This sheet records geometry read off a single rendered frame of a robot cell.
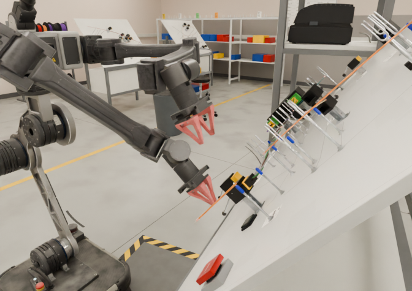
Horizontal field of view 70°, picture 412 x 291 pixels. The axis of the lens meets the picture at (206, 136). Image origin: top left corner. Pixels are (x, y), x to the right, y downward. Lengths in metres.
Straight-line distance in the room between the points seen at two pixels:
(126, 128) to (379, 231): 1.04
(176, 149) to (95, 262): 1.34
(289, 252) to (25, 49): 0.62
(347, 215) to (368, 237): 0.93
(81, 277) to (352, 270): 1.37
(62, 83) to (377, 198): 0.63
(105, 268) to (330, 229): 1.65
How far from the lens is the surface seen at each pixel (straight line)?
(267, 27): 8.83
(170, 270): 2.20
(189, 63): 0.79
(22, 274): 2.10
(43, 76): 0.73
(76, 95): 0.75
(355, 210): 0.40
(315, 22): 1.66
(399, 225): 1.46
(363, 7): 8.20
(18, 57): 0.72
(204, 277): 0.61
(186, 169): 0.84
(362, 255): 1.24
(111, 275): 1.90
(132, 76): 5.80
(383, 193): 0.39
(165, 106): 4.24
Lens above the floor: 1.55
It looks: 21 degrees down
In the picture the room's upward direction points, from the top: straight up
